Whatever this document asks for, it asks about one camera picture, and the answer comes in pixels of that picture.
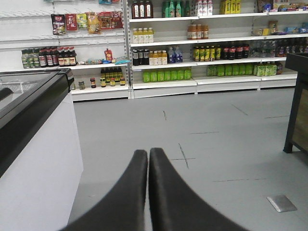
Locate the white supermarket shelf unit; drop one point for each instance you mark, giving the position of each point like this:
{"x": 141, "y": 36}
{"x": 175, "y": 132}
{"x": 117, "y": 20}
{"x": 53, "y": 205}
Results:
{"x": 149, "y": 48}

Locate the white chest freezer black lid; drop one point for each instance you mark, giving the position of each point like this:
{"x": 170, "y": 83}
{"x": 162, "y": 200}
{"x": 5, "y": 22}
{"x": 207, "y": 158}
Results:
{"x": 40, "y": 155}

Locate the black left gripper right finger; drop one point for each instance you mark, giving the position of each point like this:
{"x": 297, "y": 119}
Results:
{"x": 174, "y": 206}

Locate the black wooden fruit display stand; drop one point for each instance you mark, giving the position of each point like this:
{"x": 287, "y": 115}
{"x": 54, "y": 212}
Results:
{"x": 297, "y": 132}

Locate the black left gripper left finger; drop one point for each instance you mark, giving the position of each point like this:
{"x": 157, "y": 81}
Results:
{"x": 122, "y": 208}

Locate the metal floor plate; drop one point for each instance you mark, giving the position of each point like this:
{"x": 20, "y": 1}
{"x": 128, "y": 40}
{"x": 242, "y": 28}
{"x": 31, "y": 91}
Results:
{"x": 281, "y": 203}

